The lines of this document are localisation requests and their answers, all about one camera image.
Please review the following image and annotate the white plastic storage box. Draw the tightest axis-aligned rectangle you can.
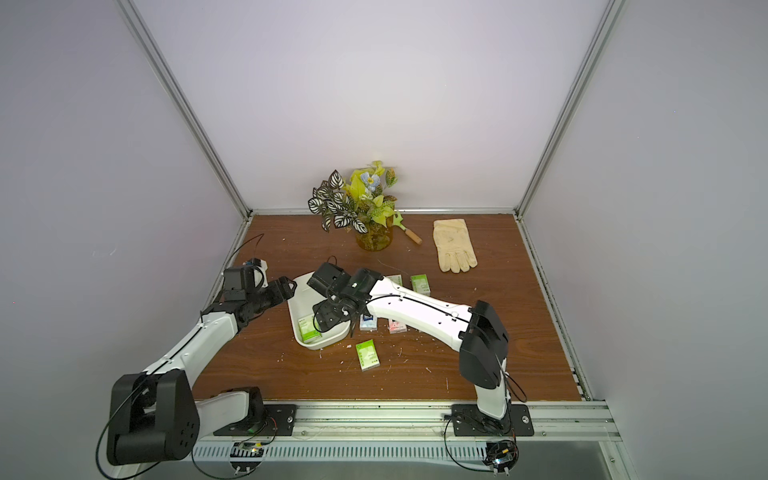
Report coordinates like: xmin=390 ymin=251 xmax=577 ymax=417
xmin=286 ymin=271 xmax=352 ymax=351

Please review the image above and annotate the blue pink Tempo pack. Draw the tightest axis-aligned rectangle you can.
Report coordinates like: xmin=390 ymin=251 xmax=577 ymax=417
xmin=359 ymin=314 xmax=378 ymax=332

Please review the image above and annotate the green tissue pack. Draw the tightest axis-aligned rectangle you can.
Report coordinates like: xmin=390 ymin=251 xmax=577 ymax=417
xmin=355 ymin=339 xmax=380 ymax=371
xmin=297 ymin=315 xmax=322 ymax=344
xmin=387 ymin=274 xmax=403 ymax=286
xmin=410 ymin=274 xmax=431 ymax=296

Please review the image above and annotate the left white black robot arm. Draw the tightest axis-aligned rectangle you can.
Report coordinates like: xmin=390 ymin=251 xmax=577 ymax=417
xmin=95 ymin=259 xmax=297 ymax=474

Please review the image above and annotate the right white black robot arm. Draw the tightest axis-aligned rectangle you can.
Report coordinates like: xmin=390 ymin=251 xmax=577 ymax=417
xmin=307 ymin=262 xmax=510 ymax=420

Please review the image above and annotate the artificial plant in glass vase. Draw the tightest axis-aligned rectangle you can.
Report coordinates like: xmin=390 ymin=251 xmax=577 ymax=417
xmin=307 ymin=161 xmax=398 ymax=252

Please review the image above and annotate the cream work glove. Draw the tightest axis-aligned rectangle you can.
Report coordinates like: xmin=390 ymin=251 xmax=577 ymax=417
xmin=433 ymin=219 xmax=478 ymax=274

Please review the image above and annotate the left small circuit board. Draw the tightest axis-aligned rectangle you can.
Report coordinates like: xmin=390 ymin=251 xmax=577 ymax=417
xmin=229 ymin=442 xmax=266 ymax=477

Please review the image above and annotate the small circuit board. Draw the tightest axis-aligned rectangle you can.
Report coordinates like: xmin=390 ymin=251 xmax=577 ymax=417
xmin=229 ymin=442 xmax=266 ymax=477
xmin=483 ymin=439 xmax=520 ymax=475

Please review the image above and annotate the right small circuit board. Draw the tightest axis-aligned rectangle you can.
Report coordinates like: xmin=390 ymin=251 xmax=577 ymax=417
xmin=483 ymin=439 xmax=520 ymax=475

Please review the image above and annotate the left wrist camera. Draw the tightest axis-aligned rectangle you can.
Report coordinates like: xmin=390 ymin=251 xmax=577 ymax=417
xmin=243 ymin=258 xmax=268 ymax=290

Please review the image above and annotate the wooden handled tool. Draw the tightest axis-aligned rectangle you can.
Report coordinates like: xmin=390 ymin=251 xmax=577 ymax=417
xmin=393 ymin=212 xmax=423 ymax=245

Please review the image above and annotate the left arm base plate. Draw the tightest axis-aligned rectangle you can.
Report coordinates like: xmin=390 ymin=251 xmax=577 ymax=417
xmin=213 ymin=403 xmax=297 ymax=437

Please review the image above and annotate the aluminium front rail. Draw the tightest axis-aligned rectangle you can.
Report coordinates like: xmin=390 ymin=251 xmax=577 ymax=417
xmin=205 ymin=400 xmax=621 ymax=442

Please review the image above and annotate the right black cable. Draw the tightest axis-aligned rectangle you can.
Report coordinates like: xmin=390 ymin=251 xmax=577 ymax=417
xmin=442 ymin=413 xmax=499 ymax=473

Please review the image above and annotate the black cable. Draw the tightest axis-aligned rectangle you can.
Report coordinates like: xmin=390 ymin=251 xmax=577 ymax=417
xmin=442 ymin=413 xmax=499 ymax=473
xmin=94 ymin=232 xmax=280 ymax=480

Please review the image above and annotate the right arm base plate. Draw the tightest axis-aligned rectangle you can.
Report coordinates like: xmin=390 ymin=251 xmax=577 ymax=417
xmin=447 ymin=403 xmax=535 ymax=437

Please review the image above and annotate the left black cable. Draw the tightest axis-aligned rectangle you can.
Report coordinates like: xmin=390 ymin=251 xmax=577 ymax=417
xmin=94 ymin=232 xmax=280 ymax=480

